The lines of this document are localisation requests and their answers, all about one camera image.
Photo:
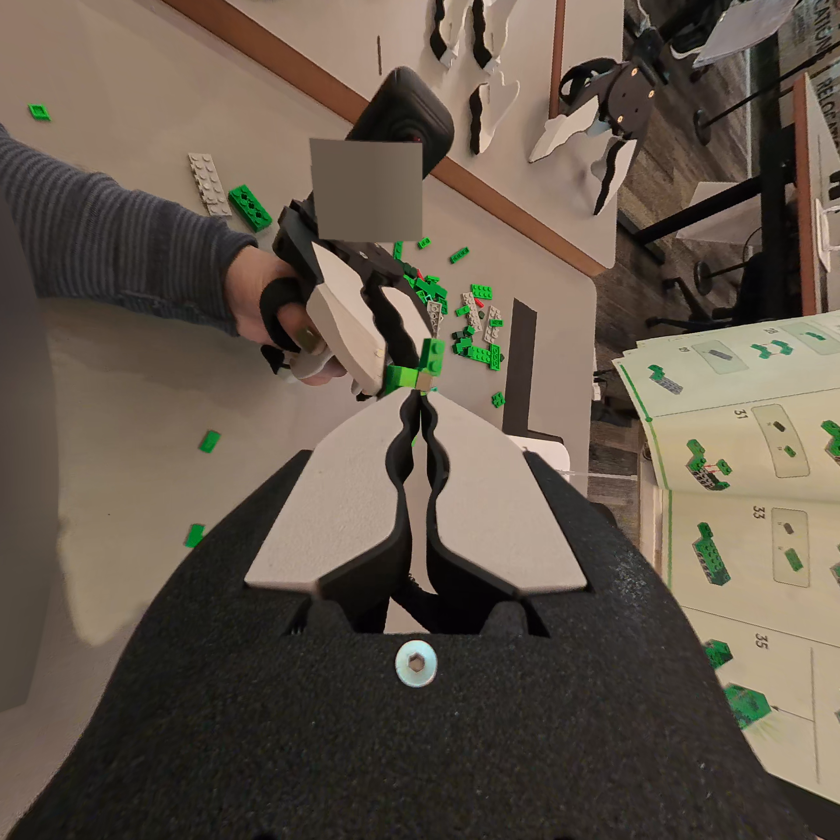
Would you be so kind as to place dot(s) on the black table leg frame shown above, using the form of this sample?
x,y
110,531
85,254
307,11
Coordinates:
x,y
778,197

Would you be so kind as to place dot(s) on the person's left forearm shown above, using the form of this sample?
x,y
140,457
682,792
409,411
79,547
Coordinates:
x,y
131,229

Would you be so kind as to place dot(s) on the grey studded plate brick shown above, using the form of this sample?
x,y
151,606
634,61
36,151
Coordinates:
x,y
208,184

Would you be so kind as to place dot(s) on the spare grey gripper finger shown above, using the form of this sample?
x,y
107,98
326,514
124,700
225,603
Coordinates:
x,y
495,19
499,105
438,36

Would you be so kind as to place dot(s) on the pile of green grey bricks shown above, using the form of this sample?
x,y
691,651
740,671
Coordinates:
x,y
482,292

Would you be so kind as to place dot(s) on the green brick with holes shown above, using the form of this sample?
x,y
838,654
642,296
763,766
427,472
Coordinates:
x,y
249,208

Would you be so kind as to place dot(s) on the small square green plate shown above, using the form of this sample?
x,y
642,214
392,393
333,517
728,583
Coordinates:
x,y
33,110

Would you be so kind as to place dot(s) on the green brick assembly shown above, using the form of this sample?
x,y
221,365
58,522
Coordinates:
x,y
433,358

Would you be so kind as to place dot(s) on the brick instruction booklet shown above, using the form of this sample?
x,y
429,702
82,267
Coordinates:
x,y
741,525

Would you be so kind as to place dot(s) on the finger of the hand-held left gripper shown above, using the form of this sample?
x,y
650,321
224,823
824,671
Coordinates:
x,y
348,328
410,315

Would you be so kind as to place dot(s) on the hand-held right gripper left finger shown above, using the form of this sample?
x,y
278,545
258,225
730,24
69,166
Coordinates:
x,y
328,525

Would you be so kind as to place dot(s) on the black chair base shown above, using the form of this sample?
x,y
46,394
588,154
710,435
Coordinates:
x,y
705,279

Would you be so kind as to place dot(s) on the narrow green plate brick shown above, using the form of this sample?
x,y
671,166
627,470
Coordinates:
x,y
459,255

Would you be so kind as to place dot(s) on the spare black gripper mechanism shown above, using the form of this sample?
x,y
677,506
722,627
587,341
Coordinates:
x,y
627,98

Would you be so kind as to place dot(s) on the person's left hand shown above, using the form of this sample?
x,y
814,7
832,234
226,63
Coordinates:
x,y
246,295

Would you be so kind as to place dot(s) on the grey desk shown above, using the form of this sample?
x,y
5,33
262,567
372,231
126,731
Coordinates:
x,y
131,394

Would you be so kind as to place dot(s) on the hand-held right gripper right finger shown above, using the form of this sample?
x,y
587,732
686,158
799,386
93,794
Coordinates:
x,y
505,525

